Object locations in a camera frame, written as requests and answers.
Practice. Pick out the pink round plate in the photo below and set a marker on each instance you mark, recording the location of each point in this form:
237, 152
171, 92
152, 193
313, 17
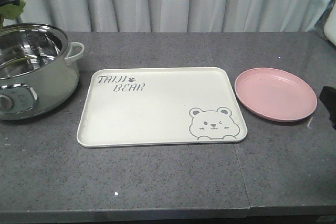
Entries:
275, 94

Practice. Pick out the grey curtain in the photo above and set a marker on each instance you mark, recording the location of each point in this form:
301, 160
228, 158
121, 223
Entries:
176, 15

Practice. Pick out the pale green electric pot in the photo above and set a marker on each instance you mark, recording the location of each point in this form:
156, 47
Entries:
39, 69

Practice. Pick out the cream bear serving tray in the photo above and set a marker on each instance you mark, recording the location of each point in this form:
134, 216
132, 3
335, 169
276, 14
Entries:
157, 106

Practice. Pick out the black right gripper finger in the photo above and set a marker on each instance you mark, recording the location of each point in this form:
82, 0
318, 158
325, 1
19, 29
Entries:
327, 97

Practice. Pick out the green lettuce leaf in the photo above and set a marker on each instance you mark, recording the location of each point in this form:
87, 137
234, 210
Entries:
11, 11

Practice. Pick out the white blender appliance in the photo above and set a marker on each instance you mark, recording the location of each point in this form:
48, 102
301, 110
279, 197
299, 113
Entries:
330, 26

